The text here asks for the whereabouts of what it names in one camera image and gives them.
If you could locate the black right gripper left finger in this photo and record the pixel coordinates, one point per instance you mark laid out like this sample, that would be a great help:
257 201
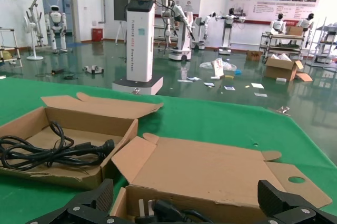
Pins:
87 203

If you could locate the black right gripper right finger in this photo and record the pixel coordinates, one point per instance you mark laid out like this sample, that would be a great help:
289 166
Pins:
284 204

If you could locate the black plug in near box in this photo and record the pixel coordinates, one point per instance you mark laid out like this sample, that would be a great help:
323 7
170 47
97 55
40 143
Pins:
166 208

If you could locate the open brown cardboard box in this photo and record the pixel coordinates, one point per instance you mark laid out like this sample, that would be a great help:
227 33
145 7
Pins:
87 116
210 166

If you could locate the small white box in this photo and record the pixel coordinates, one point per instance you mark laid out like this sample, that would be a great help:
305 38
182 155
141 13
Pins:
281 79

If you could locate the metal table clamp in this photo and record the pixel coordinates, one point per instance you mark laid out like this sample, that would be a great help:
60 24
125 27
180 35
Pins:
283 110
136 91

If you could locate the green tablecloth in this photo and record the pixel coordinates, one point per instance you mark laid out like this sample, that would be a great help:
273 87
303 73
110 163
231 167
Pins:
210 118

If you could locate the white paper sheet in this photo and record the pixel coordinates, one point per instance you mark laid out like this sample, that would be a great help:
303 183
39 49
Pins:
257 85

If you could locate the flat cardboard piece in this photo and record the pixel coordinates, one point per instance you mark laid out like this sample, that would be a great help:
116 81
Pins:
305 77

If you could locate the blue white leaflet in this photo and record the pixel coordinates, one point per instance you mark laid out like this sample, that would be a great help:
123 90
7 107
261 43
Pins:
208 84
194 78
229 87

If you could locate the large open brown carton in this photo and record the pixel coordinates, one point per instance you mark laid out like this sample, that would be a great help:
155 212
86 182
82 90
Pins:
279 71

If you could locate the white floor device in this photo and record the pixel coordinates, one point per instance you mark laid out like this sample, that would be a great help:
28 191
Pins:
93 69

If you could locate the black power strip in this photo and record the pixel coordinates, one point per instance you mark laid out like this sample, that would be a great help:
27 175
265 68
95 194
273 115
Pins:
58 71

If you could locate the yellow flat item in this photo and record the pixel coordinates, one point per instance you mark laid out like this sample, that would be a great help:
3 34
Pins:
229 77

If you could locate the blue crumpled item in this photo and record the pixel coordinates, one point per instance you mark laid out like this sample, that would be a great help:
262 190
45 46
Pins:
237 71

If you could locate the clear plastic bag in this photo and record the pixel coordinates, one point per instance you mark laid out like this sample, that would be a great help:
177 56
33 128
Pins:
229 65

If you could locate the metal shelf rack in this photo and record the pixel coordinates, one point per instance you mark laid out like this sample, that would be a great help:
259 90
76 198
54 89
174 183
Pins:
323 59

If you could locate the white paper bag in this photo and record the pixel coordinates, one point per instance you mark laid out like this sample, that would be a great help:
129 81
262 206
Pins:
218 69

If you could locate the printed brown carton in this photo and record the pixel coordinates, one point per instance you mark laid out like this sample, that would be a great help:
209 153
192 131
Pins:
254 55

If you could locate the white floor fan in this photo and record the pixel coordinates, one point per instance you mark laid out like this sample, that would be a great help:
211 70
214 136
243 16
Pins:
34 57

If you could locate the grey rack table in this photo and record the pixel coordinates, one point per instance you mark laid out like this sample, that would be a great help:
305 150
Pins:
281 48

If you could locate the white tower robot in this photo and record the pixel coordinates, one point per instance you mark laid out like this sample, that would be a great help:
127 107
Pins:
139 45

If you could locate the red bin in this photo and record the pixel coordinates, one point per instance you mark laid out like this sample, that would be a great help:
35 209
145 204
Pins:
97 34

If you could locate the closed brown carton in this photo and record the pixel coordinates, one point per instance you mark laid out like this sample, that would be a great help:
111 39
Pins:
294 30

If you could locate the white black-headed robot torso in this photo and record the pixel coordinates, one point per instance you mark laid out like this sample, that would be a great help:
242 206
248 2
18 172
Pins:
305 22
278 25

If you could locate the white robot with spread arms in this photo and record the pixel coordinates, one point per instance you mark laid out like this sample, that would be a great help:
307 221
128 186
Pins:
227 32

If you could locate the white wheeled robot with arms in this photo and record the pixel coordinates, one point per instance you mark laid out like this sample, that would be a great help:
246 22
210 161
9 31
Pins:
181 48

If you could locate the white humanoid robot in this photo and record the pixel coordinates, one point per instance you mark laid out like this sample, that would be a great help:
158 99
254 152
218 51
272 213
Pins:
55 21

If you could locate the white pipe rack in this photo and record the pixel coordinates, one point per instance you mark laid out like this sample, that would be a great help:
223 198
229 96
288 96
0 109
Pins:
10 30

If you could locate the white robot on wheeled base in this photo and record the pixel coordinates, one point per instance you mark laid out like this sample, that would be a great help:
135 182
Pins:
199 28

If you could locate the dark display board on stand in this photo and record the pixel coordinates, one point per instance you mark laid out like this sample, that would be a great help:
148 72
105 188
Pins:
119 8

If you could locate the grey door frame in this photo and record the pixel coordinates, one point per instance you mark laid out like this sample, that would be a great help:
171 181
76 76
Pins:
75 13

